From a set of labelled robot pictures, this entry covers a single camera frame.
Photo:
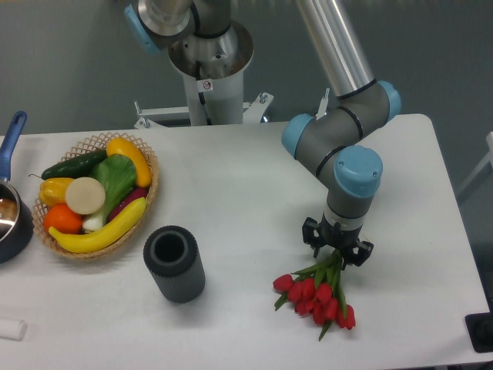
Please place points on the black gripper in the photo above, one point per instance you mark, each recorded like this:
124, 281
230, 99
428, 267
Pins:
318, 235

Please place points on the red tulip bouquet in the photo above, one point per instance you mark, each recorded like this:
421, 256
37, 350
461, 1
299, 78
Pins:
316, 291

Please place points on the grey robot arm, blue caps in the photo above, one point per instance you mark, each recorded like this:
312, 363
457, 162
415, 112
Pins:
330, 147

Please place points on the dark grey ribbed vase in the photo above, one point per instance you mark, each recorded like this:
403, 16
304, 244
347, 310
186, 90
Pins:
172, 256

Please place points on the black device at table edge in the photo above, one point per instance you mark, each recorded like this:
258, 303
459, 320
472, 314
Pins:
480, 331

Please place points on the purple eggplant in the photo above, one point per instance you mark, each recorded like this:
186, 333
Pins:
133, 195

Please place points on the green bok choy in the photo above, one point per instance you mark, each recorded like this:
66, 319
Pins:
117, 174

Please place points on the yellow squash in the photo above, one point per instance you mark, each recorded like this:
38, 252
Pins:
122, 146

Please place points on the beige round disc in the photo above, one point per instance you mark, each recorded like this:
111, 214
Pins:
85, 195

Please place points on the yellow banana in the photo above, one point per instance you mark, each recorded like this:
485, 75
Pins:
100, 231

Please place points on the green cucumber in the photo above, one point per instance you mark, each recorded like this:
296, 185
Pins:
74, 167

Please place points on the orange fruit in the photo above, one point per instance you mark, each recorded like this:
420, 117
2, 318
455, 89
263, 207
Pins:
63, 219

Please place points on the yellow bell pepper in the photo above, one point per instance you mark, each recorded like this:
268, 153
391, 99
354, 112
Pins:
52, 191

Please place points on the white cylinder object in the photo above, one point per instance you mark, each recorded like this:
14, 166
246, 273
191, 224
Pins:
12, 329

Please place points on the white metal base frame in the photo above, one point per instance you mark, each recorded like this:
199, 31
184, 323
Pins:
253, 112

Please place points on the white frame at right edge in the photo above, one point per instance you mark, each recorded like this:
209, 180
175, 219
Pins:
478, 175

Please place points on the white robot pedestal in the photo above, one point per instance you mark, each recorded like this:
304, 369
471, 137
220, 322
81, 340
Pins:
212, 71

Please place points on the dark saucepan with blue handle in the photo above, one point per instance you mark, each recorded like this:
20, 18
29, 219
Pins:
16, 218

